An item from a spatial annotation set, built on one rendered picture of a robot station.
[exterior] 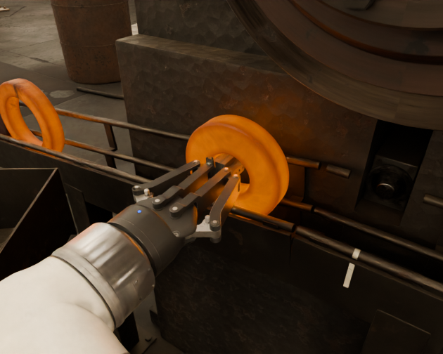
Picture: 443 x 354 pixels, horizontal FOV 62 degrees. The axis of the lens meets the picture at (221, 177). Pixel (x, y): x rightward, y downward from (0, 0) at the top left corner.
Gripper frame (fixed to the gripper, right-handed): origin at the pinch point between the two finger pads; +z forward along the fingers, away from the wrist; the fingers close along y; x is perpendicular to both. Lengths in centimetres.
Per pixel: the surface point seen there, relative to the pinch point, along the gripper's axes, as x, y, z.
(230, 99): 5.1, -5.0, 7.1
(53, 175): -3.7, -24.1, -13.1
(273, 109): 5.2, 2.1, 7.0
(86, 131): -80, -161, 82
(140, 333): -76, -35, 1
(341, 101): 12.8, 13.7, -2.4
